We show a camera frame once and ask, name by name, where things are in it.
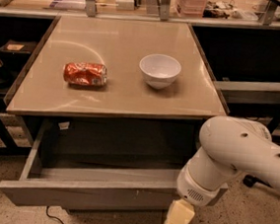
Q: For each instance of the white ceramic bowl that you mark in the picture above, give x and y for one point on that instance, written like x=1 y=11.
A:
x=159 y=71

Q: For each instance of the black office chair base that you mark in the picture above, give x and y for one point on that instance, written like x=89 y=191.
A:
x=250 y=181

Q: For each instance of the black box with label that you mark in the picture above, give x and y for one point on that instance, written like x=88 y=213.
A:
x=16 y=46

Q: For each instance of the pink plastic basket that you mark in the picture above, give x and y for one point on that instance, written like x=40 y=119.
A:
x=190 y=7

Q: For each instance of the crushed orange soda can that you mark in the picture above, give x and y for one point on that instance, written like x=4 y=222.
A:
x=85 y=74

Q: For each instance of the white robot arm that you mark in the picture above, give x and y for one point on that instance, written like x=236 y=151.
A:
x=228 y=147

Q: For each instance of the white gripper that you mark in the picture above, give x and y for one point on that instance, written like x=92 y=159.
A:
x=194 y=188

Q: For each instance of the grey drawer cabinet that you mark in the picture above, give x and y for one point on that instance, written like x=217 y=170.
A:
x=119 y=46

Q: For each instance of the grey top drawer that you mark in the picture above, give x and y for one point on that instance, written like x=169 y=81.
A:
x=100 y=165

